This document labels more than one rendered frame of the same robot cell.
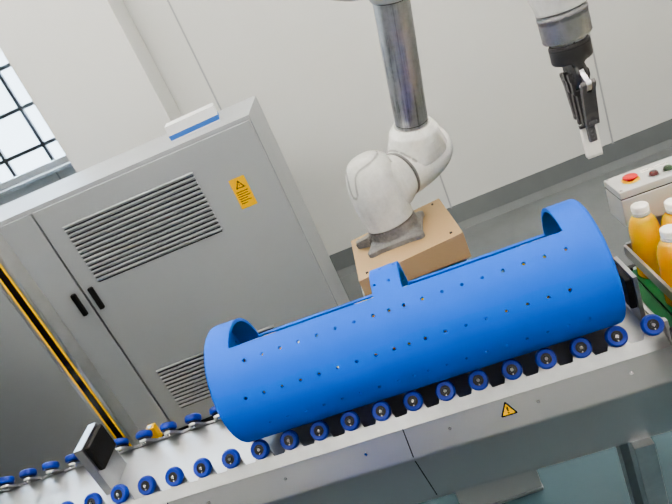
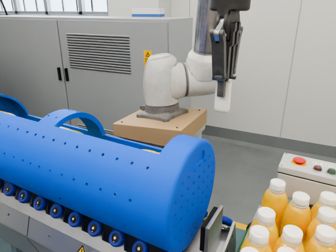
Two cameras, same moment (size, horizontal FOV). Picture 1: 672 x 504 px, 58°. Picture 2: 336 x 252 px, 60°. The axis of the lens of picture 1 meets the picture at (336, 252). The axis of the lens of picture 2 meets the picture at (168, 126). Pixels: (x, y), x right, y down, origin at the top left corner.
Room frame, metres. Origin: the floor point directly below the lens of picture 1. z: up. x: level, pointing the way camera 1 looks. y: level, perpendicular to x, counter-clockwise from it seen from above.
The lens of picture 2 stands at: (0.50, -0.64, 1.52)
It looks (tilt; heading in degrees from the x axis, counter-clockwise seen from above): 22 degrees down; 19
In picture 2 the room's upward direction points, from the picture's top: straight up
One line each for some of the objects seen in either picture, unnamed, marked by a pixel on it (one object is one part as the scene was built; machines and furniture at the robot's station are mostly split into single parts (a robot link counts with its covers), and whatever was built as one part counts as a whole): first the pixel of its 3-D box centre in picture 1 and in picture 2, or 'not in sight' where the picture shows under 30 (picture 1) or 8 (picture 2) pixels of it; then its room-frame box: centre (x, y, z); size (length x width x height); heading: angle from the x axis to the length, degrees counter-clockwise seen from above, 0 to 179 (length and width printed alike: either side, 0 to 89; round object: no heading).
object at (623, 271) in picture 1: (626, 290); (210, 235); (1.09, -0.55, 0.99); 0.10 x 0.02 x 0.12; 170
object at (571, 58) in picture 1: (573, 63); (228, 15); (1.10, -0.55, 1.51); 0.08 x 0.07 x 0.09; 170
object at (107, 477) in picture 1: (103, 457); not in sight; (1.32, 0.76, 1.00); 0.10 x 0.04 x 0.15; 170
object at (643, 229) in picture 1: (646, 242); (272, 213); (1.23, -0.70, 0.99); 0.07 x 0.07 x 0.19
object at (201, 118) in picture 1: (192, 122); (148, 12); (2.87, 0.36, 1.48); 0.24 x 0.12 x 0.08; 92
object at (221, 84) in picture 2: (592, 130); (220, 85); (1.07, -0.55, 1.38); 0.03 x 0.01 x 0.05; 170
